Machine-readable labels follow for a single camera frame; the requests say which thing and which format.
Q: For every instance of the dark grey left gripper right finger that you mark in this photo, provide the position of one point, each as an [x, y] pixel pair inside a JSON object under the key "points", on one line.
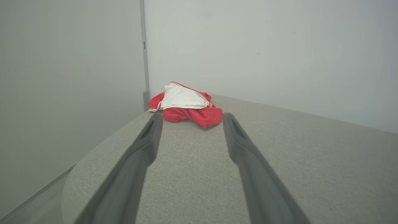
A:
{"points": [[258, 180]]}

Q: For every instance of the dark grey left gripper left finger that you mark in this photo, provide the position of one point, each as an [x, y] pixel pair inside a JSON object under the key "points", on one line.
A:
{"points": [[130, 174]]}

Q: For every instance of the red white Bulls jersey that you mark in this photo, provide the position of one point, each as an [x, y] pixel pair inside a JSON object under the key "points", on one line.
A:
{"points": [[205, 116]]}

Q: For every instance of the grey metal frame post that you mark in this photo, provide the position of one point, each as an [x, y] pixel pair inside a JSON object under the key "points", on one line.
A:
{"points": [[144, 62]]}

